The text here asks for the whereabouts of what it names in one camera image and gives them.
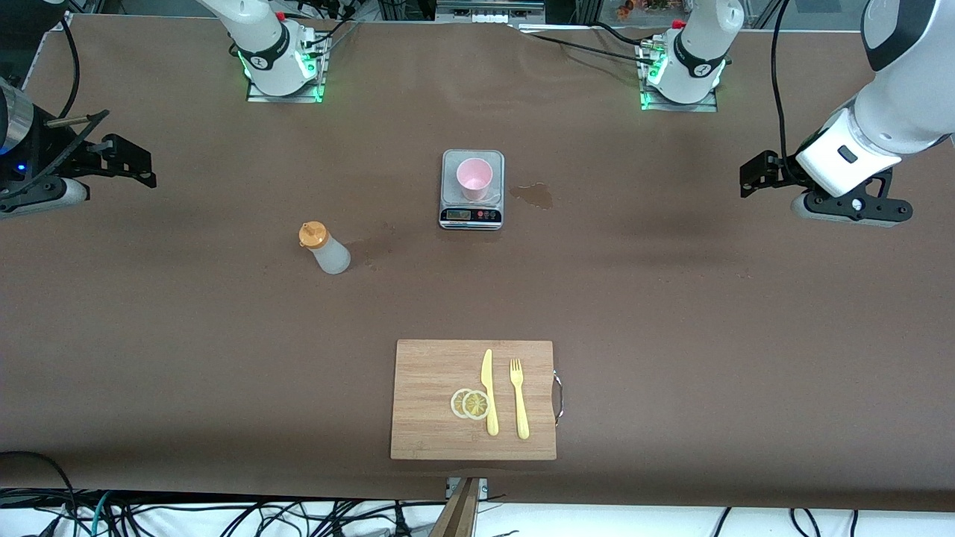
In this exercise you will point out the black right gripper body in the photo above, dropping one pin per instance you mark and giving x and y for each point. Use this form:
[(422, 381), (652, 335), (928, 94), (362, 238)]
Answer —
[(56, 153)]

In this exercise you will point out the sauce bottle with orange cap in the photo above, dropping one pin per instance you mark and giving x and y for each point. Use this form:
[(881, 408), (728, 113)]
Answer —
[(332, 257)]

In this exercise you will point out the pink plastic cup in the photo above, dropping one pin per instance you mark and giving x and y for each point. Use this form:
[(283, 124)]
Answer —
[(474, 179)]

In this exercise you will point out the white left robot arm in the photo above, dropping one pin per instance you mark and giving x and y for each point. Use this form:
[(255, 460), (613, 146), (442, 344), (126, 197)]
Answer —
[(910, 89)]

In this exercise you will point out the silver digital kitchen scale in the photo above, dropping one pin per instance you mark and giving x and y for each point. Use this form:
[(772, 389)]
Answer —
[(471, 216)]

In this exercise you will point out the yellow plastic fork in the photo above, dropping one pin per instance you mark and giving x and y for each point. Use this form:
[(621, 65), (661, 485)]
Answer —
[(521, 418)]

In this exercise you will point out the yellow plastic knife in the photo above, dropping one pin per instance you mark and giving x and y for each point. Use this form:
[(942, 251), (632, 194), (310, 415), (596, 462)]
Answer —
[(490, 410)]

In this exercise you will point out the lemon slice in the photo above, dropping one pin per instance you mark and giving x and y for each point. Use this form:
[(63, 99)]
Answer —
[(456, 403), (476, 405)]

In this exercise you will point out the bamboo cutting board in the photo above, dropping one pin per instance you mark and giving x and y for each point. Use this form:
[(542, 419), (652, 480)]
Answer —
[(425, 403)]

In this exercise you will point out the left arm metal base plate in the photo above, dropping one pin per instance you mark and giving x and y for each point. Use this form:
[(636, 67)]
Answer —
[(679, 107)]

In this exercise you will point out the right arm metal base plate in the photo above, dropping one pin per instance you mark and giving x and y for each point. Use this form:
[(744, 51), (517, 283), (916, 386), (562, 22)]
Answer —
[(283, 99)]

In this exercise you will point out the grey aluminium frame bar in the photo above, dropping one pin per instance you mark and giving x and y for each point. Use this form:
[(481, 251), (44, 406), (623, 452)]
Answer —
[(485, 6)]

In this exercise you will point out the small metal bracket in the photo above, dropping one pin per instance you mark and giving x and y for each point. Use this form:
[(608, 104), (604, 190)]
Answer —
[(483, 488)]

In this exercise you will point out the wooden post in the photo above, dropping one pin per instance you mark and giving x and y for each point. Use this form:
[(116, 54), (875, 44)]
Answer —
[(459, 514)]

